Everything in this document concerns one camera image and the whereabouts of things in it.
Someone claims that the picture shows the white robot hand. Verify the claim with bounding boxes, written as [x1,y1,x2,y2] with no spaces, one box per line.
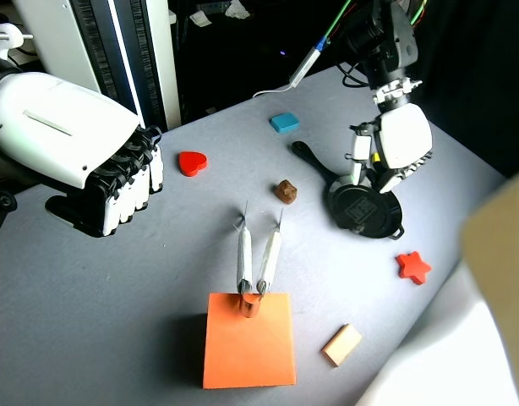
[346,103,434,195]
[0,71,166,239]

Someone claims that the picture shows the brown small block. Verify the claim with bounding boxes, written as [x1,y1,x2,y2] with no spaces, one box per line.
[273,179,298,206]

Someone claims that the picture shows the silver white-handled tongs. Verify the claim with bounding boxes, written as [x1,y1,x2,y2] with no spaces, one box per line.
[236,200,285,319]

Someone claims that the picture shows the black cast iron pan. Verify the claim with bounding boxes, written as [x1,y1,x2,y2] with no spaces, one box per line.
[291,140,406,241]

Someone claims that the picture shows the white black cabinet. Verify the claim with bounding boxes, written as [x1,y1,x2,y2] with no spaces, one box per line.
[12,0,183,130]

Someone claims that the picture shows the blue rounded block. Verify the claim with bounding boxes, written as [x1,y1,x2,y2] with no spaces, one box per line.
[270,112,301,134]

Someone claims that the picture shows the red star block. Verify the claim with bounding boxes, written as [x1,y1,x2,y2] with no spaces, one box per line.
[395,250,433,286]

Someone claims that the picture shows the red heart block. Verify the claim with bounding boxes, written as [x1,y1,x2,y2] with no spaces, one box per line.
[178,151,209,178]

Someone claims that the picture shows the blurred tan cardboard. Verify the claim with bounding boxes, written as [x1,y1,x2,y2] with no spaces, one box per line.
[460,162,519,406]

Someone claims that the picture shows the grey table cloth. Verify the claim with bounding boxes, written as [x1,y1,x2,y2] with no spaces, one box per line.
[0,63,508,406]

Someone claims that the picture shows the white crumpled paper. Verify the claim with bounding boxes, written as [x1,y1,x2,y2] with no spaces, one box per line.
[225,0,251,20]
[189,10,212,29]

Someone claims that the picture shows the blurred white surface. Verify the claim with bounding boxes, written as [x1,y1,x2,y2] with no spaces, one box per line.
[356,261,519,406]

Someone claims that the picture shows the tan wooden block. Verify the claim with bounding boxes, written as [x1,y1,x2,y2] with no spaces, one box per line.
[321,324,363,368]

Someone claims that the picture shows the orange square block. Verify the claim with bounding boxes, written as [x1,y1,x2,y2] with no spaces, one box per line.
[202,292,298,390]

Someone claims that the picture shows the white cable adapter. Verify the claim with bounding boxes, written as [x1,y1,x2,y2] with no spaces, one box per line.
[253,36,331,99]

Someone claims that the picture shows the green cable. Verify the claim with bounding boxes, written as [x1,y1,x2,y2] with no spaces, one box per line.
[322,0,353,43]

